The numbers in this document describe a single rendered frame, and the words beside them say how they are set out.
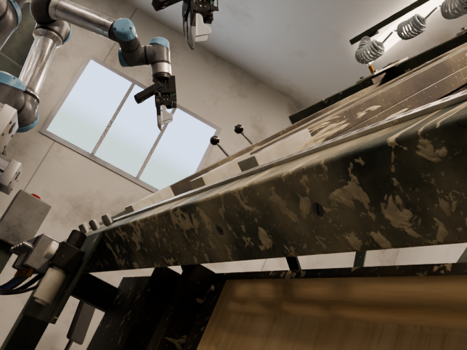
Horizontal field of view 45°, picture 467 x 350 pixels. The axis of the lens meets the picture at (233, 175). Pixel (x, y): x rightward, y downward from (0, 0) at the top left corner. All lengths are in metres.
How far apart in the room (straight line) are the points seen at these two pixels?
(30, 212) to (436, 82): 1.37
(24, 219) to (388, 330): 1.47
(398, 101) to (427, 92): 0.09
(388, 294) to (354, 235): 0.22
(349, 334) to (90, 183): 4.89
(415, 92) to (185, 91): 5.01
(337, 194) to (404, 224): 0.09
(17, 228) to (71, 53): 4.17
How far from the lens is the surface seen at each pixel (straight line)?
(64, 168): 5.64
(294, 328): 0.98
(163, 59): 2.20
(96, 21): 2.19
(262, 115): 6.29
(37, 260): 1.56
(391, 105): 1.15
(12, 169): 2.01
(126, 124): 5.82
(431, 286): 0.78
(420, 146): 0.52
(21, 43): 5.10
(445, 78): 1.29
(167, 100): 2.14
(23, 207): 2.05
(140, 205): 1.55
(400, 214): 0.57
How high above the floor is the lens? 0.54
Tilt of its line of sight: 22 degrees up
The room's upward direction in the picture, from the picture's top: 25 degrees clockwise
